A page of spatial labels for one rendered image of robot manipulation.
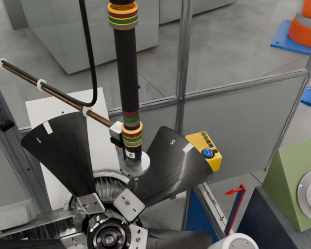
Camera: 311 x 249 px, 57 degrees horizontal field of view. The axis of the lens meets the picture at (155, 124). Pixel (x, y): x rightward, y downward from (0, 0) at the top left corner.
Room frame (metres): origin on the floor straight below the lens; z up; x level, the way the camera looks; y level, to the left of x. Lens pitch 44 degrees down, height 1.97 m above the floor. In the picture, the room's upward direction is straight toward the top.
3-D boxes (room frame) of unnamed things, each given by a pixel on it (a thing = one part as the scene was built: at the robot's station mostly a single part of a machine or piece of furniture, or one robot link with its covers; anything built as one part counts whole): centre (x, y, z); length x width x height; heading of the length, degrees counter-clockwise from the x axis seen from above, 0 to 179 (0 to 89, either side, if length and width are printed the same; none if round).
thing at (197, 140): (0.81, -0.20, 1.02); 0.16 x 0.10 x 0.11; 18
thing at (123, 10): (0.42, 0.05, 1.80); 0.04 x 0.04 x 0.03
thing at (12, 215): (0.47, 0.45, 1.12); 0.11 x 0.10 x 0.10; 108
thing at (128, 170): (0.42, 0.06, 1.49); 0.09 x 0.07 x 0.10; 53
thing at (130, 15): (0.42, 0.05, 1.80); 0.04 x 0.04 x 0.01
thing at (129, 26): (0.42, 0.05, 1.79); 0.04 x 0.04 x 0.01
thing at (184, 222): (0.85, -0.19, 0.39); 0.04 x 0.04 x 0.78; 18
